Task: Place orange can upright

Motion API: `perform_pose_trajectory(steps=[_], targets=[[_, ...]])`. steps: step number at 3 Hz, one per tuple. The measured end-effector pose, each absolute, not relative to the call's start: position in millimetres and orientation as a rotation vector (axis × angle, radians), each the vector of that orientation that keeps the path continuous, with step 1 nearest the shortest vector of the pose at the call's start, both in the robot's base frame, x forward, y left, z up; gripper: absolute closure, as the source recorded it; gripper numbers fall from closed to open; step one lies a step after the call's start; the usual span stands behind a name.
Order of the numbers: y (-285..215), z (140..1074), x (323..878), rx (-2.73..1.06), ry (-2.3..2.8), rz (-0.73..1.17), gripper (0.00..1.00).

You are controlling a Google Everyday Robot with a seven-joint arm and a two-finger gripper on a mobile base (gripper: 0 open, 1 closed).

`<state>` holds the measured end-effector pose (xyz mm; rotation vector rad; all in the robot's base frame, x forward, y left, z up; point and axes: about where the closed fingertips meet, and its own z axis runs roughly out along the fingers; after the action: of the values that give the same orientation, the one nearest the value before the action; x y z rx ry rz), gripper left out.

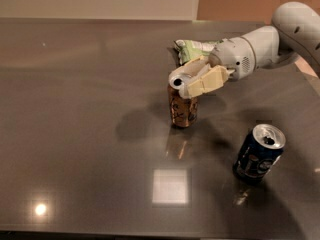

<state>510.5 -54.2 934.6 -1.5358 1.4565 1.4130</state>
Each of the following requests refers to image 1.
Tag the orange soda can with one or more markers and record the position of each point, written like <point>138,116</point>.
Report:
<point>183,112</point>

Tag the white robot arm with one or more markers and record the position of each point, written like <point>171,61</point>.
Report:
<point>294,32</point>

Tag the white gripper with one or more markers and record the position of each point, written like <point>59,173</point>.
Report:
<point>233,56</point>

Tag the green snack bag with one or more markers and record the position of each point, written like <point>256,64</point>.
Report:
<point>191,49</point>

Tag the blue soda can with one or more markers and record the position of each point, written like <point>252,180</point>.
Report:
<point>260,150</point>

